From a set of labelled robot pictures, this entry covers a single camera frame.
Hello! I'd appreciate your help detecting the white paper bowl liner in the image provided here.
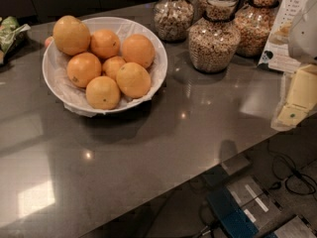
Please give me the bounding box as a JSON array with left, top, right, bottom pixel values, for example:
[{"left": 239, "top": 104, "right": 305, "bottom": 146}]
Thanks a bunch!
[{"left": 53, "top": 17, "right": 166, "bottom": 118}]

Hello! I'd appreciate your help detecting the front glass jar granola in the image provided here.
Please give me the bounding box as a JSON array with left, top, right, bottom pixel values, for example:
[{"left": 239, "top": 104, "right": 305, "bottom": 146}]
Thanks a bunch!
[{"left": 188, "top": 0, "right": 241, "bottom": 73}]

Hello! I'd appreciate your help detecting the orange right front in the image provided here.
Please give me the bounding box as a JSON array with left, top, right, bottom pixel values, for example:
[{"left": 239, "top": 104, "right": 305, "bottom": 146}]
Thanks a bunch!
[{"left": 116, "top": 62, "right": 152, "bottom": 98}]

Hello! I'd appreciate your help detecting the orange top middle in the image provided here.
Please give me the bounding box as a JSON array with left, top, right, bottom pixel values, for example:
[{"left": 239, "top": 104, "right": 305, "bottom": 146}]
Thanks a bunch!
[{"left": 90, "top": 29, "right": 121, "bottom": 59}]

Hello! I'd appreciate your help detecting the white allergen info sign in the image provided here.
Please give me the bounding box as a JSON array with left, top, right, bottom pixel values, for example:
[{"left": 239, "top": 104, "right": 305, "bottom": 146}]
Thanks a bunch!
[{"left": 258, "top": 0, "right": 307, "bottom": 72}]

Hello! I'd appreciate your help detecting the pink fruit behind bowl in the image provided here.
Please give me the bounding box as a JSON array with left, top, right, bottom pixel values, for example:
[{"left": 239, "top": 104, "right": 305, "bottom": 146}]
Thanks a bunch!
[{"left": 45, "top": 36, "right": 53, "bottom": 48}]

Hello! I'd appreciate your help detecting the small orange centre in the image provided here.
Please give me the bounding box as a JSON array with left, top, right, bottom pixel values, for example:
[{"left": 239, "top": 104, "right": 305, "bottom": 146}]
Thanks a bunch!
[{"left": 102, "top": 56, "right": 126, "bottom": 79}]

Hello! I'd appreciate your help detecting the orange top right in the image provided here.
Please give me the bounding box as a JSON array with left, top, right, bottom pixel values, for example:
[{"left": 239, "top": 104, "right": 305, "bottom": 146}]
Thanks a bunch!
[{"left": 122, "top": 34, "right": 156, "bottom": 68}]

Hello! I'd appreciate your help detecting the blue grey floor equipment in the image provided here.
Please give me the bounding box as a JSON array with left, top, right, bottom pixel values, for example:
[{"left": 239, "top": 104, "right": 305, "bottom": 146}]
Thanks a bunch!
[{"left": 201, "top": 153, "right": 317, "bottom": 238}]

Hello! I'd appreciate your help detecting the glass jar pale cereal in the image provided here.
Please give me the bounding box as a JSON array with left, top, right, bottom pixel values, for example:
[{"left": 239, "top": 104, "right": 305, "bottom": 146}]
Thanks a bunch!
[{"left": 154, "top": 0, "right": 194, "bottom": 43}]

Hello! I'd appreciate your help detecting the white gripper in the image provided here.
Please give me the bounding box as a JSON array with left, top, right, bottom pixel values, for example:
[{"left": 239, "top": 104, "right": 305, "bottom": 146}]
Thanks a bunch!
[{"left": 270, "top": 0, "right": 317, "bottom": 132}]

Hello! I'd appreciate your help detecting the black floor cable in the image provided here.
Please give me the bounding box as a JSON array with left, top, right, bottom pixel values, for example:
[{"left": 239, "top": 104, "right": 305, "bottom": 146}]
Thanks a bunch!
[{"left": 266, "top": 139, "right": 317, "bottom": 203}]

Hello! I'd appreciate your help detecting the back glass jar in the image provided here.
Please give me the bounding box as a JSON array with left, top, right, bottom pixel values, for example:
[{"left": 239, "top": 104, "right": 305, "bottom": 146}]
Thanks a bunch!
[{"left": 196, "top": 0, "right": 232, "bottom": 18}]

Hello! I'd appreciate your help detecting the large orange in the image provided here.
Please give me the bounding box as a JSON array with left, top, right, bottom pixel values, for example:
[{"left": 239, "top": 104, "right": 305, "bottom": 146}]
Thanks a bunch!
[{"left": 53, "top": 15, "right": 90, "bottom": 56}]

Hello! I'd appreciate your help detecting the orange bottom front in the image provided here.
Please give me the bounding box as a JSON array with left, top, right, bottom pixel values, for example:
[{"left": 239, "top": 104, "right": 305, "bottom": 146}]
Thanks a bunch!
[{"left": 86, "top": 76, "right": 121, "bottom": 110}]

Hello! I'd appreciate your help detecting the green snack packet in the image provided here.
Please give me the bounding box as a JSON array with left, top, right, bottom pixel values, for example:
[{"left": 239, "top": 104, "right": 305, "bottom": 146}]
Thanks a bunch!
[{"left": 0, "top": 16, "right": 31, "bottom": 64}]

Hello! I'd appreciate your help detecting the white bowl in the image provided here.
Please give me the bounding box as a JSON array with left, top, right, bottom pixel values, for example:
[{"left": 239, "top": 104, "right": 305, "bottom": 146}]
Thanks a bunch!
[{"left": 42, "top": 16, "right": 168, "bottom": 116}]

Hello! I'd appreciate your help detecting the orange left middle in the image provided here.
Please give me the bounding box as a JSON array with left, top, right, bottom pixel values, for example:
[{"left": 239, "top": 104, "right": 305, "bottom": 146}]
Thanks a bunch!
[{"left": 66, "top": 53, "right": 102, "bottom": 88}]

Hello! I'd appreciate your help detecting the right glass jar cereal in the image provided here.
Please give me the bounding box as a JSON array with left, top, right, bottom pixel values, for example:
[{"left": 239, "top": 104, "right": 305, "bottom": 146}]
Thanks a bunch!
[{"left": 235, "top": 0, "right": 279, "bottom": 58}]

